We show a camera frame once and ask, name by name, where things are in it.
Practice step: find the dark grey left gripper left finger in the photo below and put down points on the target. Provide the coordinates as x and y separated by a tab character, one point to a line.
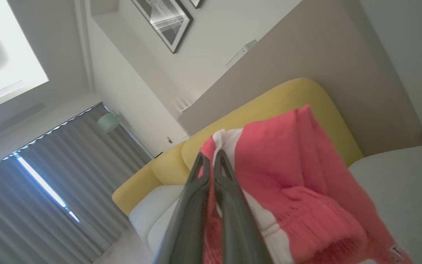
189	220

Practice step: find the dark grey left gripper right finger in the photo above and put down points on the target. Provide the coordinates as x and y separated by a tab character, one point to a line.
234	220

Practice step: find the red shorts with white trim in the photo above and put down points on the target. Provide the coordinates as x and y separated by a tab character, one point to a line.
277	165

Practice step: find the light grey sofa cushion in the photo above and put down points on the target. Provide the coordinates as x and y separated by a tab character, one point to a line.
152	212

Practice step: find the grey pleated curtain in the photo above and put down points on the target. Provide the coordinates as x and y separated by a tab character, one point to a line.
86	176

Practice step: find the yellow sofa backrest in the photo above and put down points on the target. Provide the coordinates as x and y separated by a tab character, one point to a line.
269	102

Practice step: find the pale green pendant lamp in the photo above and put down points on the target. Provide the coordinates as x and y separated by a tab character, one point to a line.
107	122

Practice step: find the window behind curtain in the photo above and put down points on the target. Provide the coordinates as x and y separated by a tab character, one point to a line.
40	179

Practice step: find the grey sofa seat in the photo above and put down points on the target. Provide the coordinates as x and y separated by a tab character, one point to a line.
408	190

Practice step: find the large black framed picture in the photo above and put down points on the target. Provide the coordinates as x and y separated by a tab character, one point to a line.
167	22

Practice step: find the small black framed picture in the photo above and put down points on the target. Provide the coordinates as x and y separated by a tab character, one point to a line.
196	3

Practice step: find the white wall vent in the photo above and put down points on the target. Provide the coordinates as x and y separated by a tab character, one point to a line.
241	53

